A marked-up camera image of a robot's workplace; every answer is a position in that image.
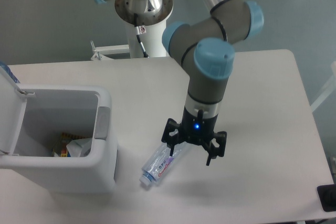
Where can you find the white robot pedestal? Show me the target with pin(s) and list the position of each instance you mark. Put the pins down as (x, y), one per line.
(144, 22)

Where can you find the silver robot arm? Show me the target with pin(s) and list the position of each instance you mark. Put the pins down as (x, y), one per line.
(204, 51)

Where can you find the black clamp at table edge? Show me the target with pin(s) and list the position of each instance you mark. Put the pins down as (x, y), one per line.
(327, 197)

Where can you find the clear plastic water bottle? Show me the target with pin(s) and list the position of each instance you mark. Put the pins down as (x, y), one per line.
(160, 163)

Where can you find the white frame bar right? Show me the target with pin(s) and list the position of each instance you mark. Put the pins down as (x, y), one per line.
(325, 90)

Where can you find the white paper receipt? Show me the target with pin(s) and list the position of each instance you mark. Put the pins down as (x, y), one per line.
(79, 147)

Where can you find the white trash can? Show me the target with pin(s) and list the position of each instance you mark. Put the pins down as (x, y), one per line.
(59, 137)

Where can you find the colourful snack wrapper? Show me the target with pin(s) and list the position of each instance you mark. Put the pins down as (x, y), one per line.
(59, 148)

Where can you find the white trash can lid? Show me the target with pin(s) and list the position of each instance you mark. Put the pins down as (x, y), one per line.
(13, 106)

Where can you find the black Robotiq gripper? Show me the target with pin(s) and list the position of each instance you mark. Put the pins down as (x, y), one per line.
(197, 131)

